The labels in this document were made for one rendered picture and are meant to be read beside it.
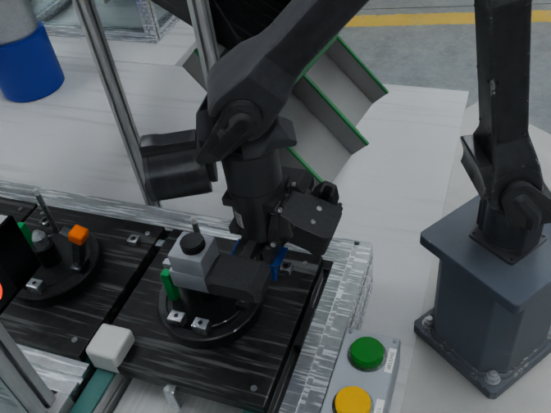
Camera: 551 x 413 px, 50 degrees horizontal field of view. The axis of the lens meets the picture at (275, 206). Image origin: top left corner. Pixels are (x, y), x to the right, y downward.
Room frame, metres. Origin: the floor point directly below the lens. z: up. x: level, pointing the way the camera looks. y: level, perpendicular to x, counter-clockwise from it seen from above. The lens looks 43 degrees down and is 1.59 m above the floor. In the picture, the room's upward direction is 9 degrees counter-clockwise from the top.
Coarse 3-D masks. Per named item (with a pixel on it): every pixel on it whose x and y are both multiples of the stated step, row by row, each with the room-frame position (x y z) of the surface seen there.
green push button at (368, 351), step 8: (352, 344) 0.41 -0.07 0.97; (360, 344) 0.40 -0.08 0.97; (368, 344) 0.40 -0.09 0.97; (376, 344) 0.40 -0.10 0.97; (352, 352) 0.39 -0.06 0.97; (360, 352) 0.39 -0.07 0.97; (368, 352) 0.39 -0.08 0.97; (376, 352) 0.39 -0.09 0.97; (360, 360) 0.38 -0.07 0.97; (368, 360) 0.38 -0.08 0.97; (376, 360) 0.38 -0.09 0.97; (368, 368) 0.37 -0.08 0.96
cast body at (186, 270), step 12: (180, 240) 0.50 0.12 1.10; (192, 240) 0.50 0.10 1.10; (204, 240) 0.50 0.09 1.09; (180, 252) 0.49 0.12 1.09; (192, 252) 0.49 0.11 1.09; (204, 252) 0.49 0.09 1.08; (216, 252) 0.51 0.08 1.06; (168, 264) 0.52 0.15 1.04; (180, 264) 0.49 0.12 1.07; (192, 264) 0.48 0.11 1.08; (204, 264) 0.48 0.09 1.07; (180, 276) 0.49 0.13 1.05; (192, 276) 0.48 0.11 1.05; (204, 276) 0.47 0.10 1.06; (192, 288) 0.48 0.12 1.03; (204, 288) 0.48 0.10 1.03
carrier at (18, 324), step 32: (32, 224) 0.72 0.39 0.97; (64, 224) 0.71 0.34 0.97; (96, 224) 0.70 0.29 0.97; (128, 224) 0.69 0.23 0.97; (64, 256) 0.62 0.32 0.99; (96, 256) 0.61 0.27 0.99; (128, 256) 0.61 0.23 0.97; (32, 288) 0.55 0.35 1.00; (64, 288) 0.55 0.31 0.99; (96, 288) 0.56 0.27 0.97; (128, 288) 0.56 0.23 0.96; (0, 320) 0.53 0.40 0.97; (32, 320) 0.52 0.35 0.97; (64, 320) 0.51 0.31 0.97; (96, 320) 0.50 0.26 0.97; (64, 352) 0.46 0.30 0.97
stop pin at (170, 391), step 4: (168, 384) 0.39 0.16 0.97; (172, 384) 0.39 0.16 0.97; (164, 388) 0.39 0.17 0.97; (168, 388) 0.39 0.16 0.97; (172, 388) 0.39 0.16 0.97; (176, 388) 0.39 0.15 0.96; (164, 392) 0.38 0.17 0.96; (168, 392) 0.38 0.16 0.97; (172, 392) 0.38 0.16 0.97; (176, 392) 0.39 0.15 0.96; (168, 396) 0.38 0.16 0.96; (172, 396) 0.38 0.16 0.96; (176, 396) 0.38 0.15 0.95; (180, 396) 0.39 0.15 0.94; (168, 400) 0.38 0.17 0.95; (172, 400) 0.38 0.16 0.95; (176, 400) 0.38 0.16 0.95; (180, 400) 0.39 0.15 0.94; (172, 404) 0.38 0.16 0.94; (176, 404) 0.38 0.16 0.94; (180, 404) 0.38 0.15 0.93; (176, 408) 0.38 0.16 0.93; (180, 408) 0.38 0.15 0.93
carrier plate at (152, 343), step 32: (160, 256) 0.60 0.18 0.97; (288, 256) 0.57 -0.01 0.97; (320, 256) 0.56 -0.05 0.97; (160, 288) 0.54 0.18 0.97; (288, 288) 0.51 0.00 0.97; (128, 320) 0.50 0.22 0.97; (288, 320) 0.46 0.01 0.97; (128, 352) 0.45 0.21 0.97; (160, 352) 0.44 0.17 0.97; (192, 352) 0.43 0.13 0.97; (224, 352) 0.42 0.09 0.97; (256, 352) 0.42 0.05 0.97; (288, 352) 0.42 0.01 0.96; (160, 384) 0.40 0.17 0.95; (192, 384) 0.39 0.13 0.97; (224, 384) 0.38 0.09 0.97; (256, 384) 0.37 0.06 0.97
